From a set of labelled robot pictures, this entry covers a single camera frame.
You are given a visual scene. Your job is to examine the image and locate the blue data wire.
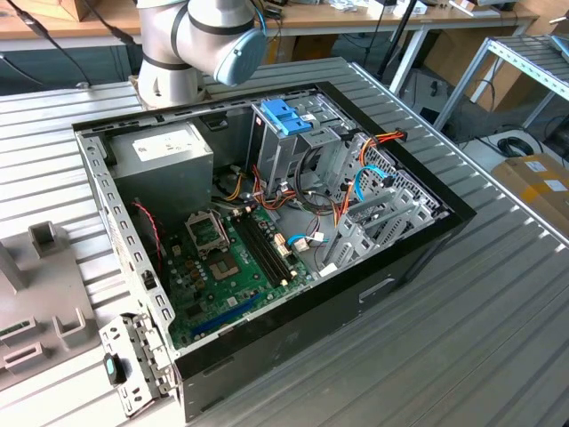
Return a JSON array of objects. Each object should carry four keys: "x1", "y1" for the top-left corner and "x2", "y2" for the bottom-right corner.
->
[{"x1": 286, "y1": 164, "x2": 395, "y2": 253}]

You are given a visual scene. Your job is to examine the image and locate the coloured power wire black plug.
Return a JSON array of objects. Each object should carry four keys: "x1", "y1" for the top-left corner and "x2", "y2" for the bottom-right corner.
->
[{"x1": 331, "y1": 127, "x2": 409, "y2": 230}]

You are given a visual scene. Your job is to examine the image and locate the grey metal disk bay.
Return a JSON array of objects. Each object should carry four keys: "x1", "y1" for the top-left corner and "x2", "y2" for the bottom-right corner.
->
[{"x1": 319, "y1": 186, "x2": 442, "y2": 277}]

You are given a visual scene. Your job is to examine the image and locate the cream board power connector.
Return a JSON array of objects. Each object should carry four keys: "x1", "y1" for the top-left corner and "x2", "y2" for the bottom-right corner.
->
[{"x1": 273, "y1": 233, "x2": 293, "y2": 260}]

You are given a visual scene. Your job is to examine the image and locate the black RAM slot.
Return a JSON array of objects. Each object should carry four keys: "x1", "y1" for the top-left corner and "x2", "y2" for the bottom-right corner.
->
[
  {"x1": 237, "y1": 215, "x2": 286, "y2": 286},
  {"x1": 249, "y1": 212, "x2": 298, "y2": 283},
  {"x1": 244, "y1": 213, "x2": 292, "y2": 285},
  {"x1": 232, "y1": 216, "x2": 280, "y2": 288}
]

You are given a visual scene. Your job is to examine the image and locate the grey metal drive cage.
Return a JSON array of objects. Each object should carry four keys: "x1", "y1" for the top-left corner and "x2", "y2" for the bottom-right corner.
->
[{"x1": 246, "y1": 95, "x2": 357, "y2": 201}]

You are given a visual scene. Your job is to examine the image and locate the CPU socket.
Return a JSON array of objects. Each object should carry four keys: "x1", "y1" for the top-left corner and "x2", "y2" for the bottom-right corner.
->
[{"x1": 206, "y1": 251, "x2": 244, "y2": 283}]

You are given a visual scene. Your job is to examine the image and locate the metal socket cover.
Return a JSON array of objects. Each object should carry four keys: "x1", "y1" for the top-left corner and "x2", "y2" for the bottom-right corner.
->
[{"x1": 184, "y1": 211, "x2": 231, "y2": 262}]

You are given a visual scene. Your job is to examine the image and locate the blue plastic drive latch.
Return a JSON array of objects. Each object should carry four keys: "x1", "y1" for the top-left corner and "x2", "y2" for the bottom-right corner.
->
[{"x1": 260, "y1": 100, "x2": 315, "y2": 138}]

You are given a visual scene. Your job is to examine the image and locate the green motherboard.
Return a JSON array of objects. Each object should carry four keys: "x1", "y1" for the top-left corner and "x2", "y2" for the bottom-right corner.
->
[{"x1": 162, "y1": 206, "x2": 319, "y2": 350}]

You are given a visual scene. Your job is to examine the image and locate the black open PC case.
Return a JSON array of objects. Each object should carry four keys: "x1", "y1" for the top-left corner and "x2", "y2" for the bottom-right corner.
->
[{"x1": 72, "y1": 81, "x2": 477, "y2": 423}]

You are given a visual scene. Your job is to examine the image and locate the blue expansion slot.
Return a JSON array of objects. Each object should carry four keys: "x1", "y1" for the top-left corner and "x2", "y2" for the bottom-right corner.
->
[{"x1": 190, "y1": 291, "x2": 263, "y2": 339}]

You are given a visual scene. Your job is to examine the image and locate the grey power supply unit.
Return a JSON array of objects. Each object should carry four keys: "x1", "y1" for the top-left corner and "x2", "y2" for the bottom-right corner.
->
[{"x1": 106, "y1": 120, "x2": 215, "y2": 223}]

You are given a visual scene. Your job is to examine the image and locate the small cardboard box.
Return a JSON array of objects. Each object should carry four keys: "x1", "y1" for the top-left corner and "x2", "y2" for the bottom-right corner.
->
[{"x1": 284, "y1": 34, "x2": 339, "y2": 63}]

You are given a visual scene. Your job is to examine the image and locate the wooden desk white legs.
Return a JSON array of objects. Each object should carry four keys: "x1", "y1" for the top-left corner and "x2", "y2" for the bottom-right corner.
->
[{"x1": 266, "y1": 0, "x2": 541, "y2": 97}]

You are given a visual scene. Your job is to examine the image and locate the black tripod stand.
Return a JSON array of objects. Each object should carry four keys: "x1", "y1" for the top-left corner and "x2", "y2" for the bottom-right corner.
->
[{"x1": 375, "y1": 0, "x2": 421, "y2": 84}]

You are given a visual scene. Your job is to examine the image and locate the black latch teal button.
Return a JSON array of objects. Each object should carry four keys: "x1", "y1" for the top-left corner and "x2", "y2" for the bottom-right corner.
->
[{"x1": 102, "y1": 353, "x2": 128, "y2": 385}]

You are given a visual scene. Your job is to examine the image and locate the cardboard box yellow tape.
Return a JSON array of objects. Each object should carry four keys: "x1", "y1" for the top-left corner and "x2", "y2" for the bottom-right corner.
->
[{"x1": 491, "y1": 153, "x2": 569, "y2": 244}]

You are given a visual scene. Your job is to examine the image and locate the grey parts rack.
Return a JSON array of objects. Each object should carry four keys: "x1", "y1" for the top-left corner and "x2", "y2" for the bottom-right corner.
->
[{"x1": 0, "y1": 220, "x2": 101, "y2": 392}]

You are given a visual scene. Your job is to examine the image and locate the long wooden desk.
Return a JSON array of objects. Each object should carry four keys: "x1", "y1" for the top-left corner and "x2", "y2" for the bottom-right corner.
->
[{"x1": 0, "y1": 8, "x2": 146, "y2": 52}]

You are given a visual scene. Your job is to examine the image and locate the brown wooden box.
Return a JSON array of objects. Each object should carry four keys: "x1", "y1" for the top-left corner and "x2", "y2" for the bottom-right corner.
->
[{"x1": 26, "y1": 0, "x2": 104, "y2": 23}]

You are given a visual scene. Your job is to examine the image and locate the green RAM stick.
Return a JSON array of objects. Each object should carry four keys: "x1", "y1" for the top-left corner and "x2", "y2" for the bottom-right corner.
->
[{"x1": 0, "y1": 318, "x2": 36, "y2": 339}]

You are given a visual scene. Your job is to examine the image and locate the coloured supply wire bundle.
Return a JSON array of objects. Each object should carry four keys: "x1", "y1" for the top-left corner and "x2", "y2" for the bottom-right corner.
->
[{"x1": 212, "y1": 164, "x2": 308, "y2": 214}]

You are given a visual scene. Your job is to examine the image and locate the grey slot retention bracket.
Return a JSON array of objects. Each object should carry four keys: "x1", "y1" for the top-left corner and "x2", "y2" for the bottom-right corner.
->
[{"x1": 98, "y1": 310, "x2": 182, "y2": 418}]

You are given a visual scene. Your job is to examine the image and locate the coiled black cable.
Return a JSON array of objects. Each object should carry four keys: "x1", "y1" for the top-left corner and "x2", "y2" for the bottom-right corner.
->
[{"x1": 496, "y1": 135, "x2": 531, "y2": 157}]

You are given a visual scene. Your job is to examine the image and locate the black camera cable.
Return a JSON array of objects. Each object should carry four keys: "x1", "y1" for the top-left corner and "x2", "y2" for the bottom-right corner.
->
[
  {"x1": 82, "y1": 0, "x2": 142, "y2": 45},
  {"x1": 6, "y1": 0, "x2": 92, "y2": 89}
]

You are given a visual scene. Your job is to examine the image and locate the grey metal shelf frame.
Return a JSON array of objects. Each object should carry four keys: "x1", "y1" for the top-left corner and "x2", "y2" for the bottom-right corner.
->
[{"x1": 433, "y1": 34, "x2": 569, "y2": 133}]

